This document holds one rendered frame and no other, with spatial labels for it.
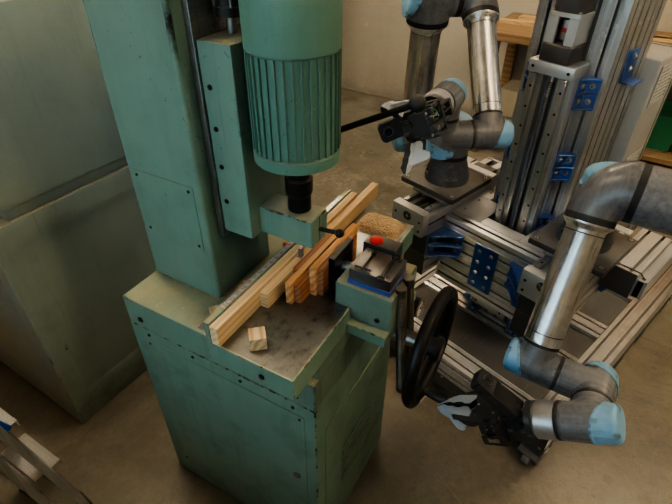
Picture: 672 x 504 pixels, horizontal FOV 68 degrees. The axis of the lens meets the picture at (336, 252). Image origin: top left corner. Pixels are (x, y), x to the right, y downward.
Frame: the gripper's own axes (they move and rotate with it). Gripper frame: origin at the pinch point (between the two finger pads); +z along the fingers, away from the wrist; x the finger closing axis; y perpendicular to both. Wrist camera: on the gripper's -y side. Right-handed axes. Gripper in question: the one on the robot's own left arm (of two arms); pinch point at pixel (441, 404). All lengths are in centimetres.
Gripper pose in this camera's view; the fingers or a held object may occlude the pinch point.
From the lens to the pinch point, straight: 118.7
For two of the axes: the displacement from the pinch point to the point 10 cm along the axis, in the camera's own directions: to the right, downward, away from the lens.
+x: 4.9, -5.2, 7.0
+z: -7.6, 1.4, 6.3
